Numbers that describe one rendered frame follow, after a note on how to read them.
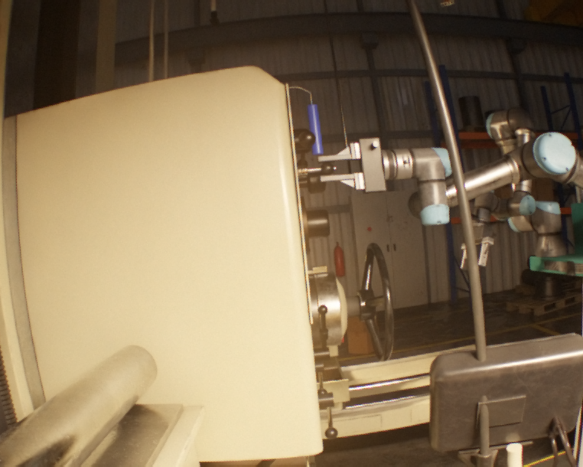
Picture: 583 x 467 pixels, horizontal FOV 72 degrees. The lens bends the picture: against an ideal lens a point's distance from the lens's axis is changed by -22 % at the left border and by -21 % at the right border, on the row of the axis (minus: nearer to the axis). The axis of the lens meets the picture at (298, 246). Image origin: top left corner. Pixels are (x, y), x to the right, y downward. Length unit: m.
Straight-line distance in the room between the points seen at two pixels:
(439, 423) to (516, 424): 0.17
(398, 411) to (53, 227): 1.72
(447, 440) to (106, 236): 0.82
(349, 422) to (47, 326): 1.52
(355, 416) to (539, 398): 1.40
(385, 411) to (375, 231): 6.35
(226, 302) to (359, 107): 8.44
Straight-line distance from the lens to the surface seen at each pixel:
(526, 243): 10.14
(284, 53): 9.56
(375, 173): 1.17
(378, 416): 2.25
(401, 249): 8.50
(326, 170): 1.17
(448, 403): 0.92
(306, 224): 1.18
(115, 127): 1.05
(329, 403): 1.18
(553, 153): 1.31
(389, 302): 1.35
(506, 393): 0.93
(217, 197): 0.97
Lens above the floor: 1.55
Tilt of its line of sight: 2 degrees down
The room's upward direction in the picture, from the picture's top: 6 degrees counter-clockwise
